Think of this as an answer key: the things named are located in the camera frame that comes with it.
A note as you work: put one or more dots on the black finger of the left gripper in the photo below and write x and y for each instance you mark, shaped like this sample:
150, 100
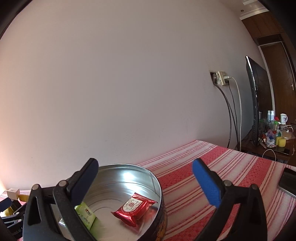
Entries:
5, 203

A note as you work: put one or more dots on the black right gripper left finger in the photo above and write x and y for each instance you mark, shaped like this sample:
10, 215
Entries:
39, 222

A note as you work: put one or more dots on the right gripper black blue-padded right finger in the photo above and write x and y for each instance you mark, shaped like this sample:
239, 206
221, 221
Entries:
250, 221

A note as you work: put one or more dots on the small white box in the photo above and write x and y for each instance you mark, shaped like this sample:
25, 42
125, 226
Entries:
13, 193

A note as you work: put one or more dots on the green drink carton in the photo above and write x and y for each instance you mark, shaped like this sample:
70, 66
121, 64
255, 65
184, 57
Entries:
85, 214

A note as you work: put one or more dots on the black smartphone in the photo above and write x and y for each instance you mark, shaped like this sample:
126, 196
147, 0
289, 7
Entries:
287, 182

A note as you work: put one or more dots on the red striped tablecloth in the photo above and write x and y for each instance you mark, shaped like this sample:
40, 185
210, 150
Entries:
197, 192

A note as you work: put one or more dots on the dark wooden desk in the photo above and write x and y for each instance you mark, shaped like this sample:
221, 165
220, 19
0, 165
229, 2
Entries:
249, 147

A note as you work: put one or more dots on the yellow cup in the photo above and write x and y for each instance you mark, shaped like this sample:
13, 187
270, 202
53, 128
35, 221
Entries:
280, 142

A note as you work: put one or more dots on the round metal tin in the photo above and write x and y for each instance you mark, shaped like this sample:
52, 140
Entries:
112, 187

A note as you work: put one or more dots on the red snack packet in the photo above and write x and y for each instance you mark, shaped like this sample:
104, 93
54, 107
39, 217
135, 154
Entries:
133, 209

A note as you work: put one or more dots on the white mug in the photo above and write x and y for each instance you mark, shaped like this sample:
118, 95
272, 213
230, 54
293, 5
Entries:
283, 118

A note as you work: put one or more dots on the black flat monitor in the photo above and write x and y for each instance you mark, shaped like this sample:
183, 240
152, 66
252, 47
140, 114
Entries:
261, 97

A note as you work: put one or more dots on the brown wooden door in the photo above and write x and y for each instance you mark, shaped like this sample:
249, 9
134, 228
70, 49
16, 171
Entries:
282, 78

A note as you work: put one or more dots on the white wall socket adapter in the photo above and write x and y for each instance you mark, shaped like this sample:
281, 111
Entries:
220, 78

